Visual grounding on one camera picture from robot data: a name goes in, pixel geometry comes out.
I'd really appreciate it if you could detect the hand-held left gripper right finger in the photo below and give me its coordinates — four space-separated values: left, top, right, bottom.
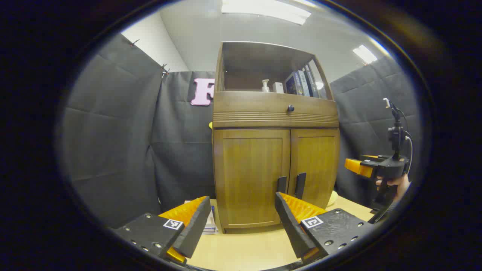
274 192 373 264

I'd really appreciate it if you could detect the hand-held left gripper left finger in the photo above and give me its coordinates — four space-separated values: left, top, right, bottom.
113 195 212 266

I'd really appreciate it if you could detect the wooden cabinet door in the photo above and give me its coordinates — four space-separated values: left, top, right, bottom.
214 129 291 230
288 129 340 210

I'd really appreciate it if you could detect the brown wooden shoe cabinet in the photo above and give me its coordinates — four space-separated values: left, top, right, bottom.
212 41 340 234

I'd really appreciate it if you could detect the stack of books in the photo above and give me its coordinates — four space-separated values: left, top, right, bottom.
184 199 219 235

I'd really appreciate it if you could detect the dark blue book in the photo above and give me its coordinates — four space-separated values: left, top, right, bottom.
303 65 320 98
285 72 302 96

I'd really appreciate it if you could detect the light blue book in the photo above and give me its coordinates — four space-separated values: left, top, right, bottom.
297 70 311 97

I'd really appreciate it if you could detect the small ceiling light panel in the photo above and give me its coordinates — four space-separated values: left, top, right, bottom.
352 44 378 65

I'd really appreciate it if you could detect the wooden drawer with black knob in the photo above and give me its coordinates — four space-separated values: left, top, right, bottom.
213 91 339 129

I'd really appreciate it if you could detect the black backdrop cloth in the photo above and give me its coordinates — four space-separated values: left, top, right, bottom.
60 33 423 228

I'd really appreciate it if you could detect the long ceiling light panel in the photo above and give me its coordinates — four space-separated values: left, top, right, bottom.
221 0 312 26

